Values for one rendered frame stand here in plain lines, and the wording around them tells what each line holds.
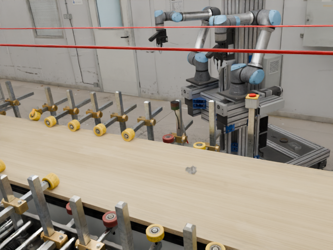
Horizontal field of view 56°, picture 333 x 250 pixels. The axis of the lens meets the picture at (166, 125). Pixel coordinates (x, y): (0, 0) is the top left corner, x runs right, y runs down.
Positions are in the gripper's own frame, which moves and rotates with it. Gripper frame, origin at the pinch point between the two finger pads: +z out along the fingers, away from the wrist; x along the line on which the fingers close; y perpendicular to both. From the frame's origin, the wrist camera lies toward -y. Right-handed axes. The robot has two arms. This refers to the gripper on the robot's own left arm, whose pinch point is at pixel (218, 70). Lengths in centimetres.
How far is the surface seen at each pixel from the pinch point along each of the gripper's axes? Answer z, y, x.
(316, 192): 42, -9, -89
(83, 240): 42, -116, -55
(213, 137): 41.4, -13.7, -12.7
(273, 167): 42, -9, -62
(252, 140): 39, 1, -34
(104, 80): 107, 42, 406
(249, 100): 11.6, -2.0, -33.2
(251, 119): 24.4, 0.3, -33.5
